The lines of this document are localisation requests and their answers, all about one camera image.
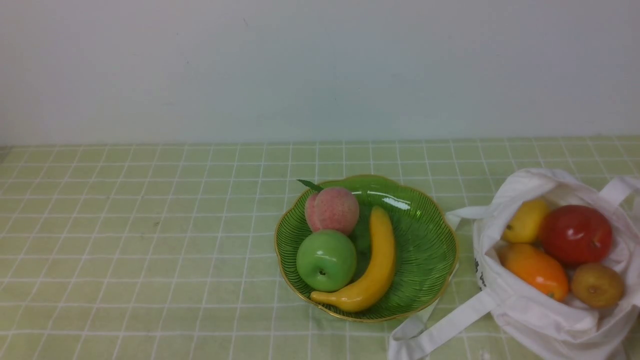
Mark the brown kiwi fruit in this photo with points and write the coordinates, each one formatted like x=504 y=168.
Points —
x=597 y=285

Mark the green glass fruit bowl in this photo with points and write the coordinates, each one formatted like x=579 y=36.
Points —
x=426 y=247

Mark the white cloth tote bag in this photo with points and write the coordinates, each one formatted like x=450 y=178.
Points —
x=552 y=330

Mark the pink peach with leaf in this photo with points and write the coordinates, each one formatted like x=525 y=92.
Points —
x=331 y=208

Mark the green apple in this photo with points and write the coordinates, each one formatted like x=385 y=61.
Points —
x=326 y=260

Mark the yellow banana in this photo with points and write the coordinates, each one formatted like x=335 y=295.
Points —
x=371 y=287

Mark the green checkered tablecloth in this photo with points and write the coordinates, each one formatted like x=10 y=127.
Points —
x=166 y=251

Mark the yellow lemon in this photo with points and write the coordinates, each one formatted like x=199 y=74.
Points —
x=524 y=225

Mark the orange mango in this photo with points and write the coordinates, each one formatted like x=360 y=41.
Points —
x=536 y=268

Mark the red apple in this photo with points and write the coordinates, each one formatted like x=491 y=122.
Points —
x=575 y=235

